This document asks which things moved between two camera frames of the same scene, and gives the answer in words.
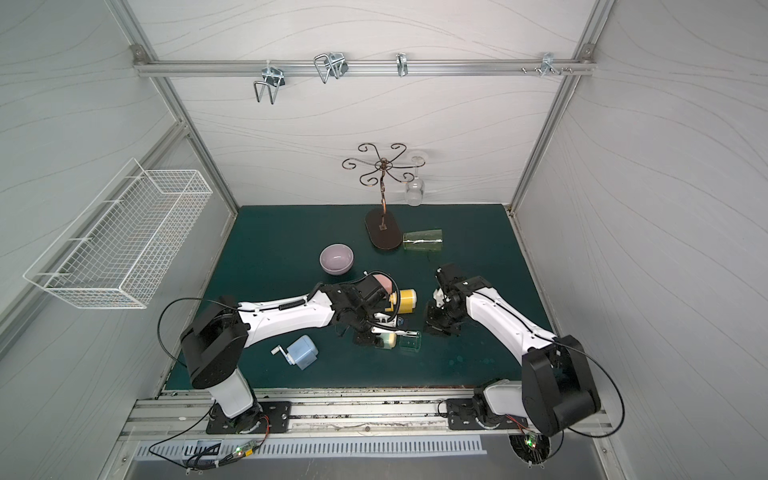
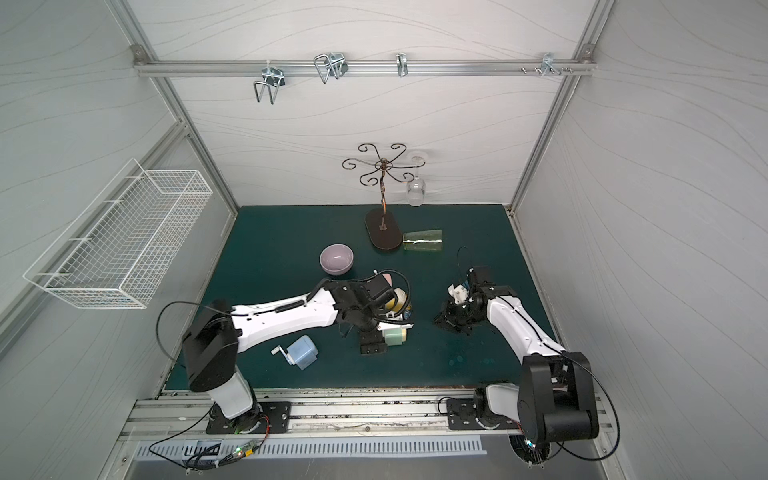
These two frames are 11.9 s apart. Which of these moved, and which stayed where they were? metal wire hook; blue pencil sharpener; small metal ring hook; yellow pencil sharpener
Moved: yellow pencil sharpener
Stayed: small metal ring hook; blue pencil sharpener; metal wire hook
